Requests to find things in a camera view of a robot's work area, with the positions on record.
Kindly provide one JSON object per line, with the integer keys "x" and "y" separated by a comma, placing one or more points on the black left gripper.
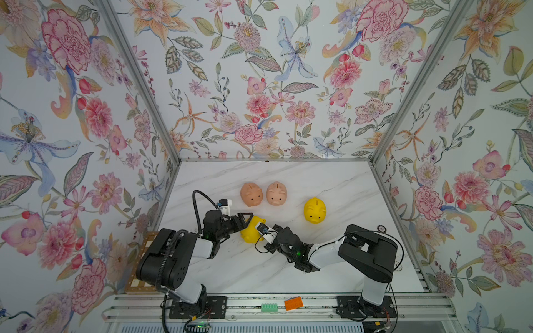
{"x": 241, "y": 225}

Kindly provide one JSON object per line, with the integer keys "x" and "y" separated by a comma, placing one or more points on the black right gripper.
{"x": 270, "y": 248}

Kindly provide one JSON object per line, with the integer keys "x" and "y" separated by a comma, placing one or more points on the yellow piggy bank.
{"x": 315, "y": 211}
{"x": 250, "y": 234}

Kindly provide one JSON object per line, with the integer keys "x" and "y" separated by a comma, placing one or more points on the pink piggy bank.
{"x": 251, "y": 194}
{"x": 276, "y": 194}

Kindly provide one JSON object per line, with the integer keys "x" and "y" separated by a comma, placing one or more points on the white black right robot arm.
{"x": 370, "y": 252}

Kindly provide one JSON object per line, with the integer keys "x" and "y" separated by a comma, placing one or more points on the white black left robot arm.
{"x": 166, "y": 263}

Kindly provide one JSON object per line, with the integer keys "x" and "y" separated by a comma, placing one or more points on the orange tag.
{"x": 294, "y": 303}

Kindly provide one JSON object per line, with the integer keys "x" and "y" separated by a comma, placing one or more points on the green terminal block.
{"x": 269, "y": 307}

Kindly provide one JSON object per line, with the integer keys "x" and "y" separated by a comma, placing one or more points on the wooden checker board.
{"x": 134, "y": 285}

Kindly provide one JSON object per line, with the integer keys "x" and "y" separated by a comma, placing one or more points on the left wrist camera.
{"x": 224, "y": 206}

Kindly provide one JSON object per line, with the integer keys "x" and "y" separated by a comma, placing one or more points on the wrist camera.
{"x": 266, "y": 232}
{"x": 224, "y": 206}

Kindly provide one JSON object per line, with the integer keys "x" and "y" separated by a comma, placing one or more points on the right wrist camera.
{"x": 266, "y": 232}

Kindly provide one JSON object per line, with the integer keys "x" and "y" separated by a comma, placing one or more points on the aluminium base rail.
{"x": 317, "y": 307}

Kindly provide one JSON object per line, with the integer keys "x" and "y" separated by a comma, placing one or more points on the aluminium frame corner post left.
{"x": 112, "y": 22}

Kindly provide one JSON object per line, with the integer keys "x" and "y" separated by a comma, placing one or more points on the aluminium frame corner post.
{"x": 112, "y": 22}
{"x": 443, "y": 39}

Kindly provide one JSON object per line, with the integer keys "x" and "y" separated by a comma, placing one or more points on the aluminium frame corner post right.
{"x": 443, "y": 39}

